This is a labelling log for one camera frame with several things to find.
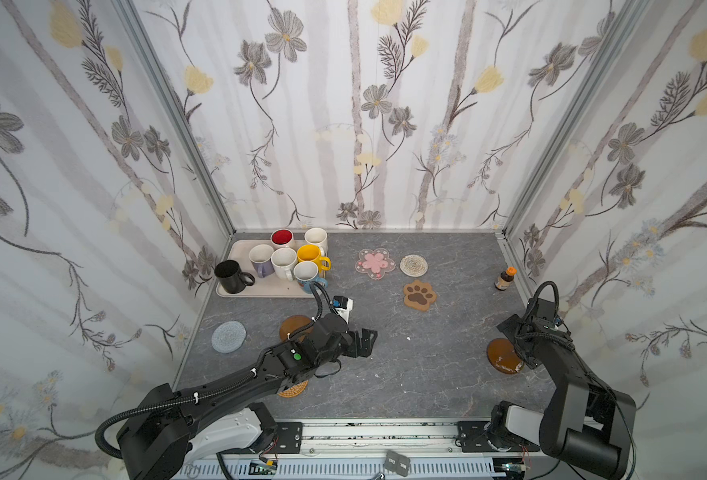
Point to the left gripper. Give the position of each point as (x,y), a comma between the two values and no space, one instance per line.
(350,341)

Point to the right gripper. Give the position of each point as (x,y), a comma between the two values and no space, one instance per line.
(514,334)

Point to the dark brown glossy round coaster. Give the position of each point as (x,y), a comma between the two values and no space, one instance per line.
(502,356)

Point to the brown paw print coaster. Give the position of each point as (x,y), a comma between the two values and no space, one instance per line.
(419,296)

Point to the pink cherry blossom coaster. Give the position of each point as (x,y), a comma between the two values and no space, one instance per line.
(375,263)

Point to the brown round wooden coaster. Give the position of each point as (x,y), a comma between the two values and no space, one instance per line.
(296,328)

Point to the white braided round coaster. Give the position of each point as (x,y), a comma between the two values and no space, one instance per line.
(413,266)

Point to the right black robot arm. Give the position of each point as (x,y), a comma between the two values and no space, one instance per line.
(587,424)

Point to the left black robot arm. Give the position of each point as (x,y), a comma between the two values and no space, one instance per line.
(209,402)

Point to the woven rattan round coaster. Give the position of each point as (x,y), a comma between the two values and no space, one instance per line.
(295,390)

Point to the grey blue round coaster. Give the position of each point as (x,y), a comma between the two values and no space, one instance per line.
(229,337)

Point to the small brown bottle orange cap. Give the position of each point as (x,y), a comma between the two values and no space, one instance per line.
(506,278)

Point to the blue mug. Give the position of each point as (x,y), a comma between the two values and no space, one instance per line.
(306,273)

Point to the yellow mug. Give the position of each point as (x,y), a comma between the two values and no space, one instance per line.
(312,253)

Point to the beige plastic tray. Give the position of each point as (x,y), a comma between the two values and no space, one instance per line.
(270,287)

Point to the white mug back right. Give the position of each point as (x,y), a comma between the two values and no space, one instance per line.
(318,237)

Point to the white mug centre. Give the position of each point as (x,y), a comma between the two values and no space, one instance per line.
(284,261)

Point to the red interior white mug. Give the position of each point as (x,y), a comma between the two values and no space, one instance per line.
(282,238)

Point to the lavender mug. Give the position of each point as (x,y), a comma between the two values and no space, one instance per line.
(260,257)

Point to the black mug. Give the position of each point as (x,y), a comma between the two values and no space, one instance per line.
(233,278)

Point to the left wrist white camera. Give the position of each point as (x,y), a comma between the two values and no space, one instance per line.
(343,306)

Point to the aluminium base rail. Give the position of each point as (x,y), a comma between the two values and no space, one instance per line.
(393,440)

